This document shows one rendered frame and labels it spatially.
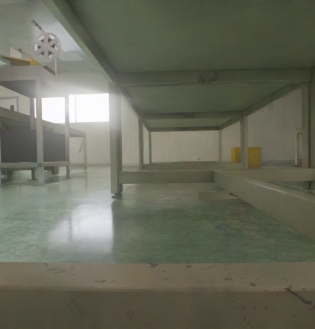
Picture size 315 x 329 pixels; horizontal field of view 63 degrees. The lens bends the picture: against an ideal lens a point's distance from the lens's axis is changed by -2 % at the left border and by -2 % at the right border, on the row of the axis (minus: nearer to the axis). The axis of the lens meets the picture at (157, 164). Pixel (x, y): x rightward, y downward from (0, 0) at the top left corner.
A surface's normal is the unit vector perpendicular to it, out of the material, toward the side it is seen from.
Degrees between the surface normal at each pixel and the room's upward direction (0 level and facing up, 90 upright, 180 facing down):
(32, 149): 90
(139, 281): 0
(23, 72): 90
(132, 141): 90
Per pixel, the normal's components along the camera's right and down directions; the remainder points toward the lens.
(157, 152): -0.04, 0.03
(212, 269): -0.02, -1.00
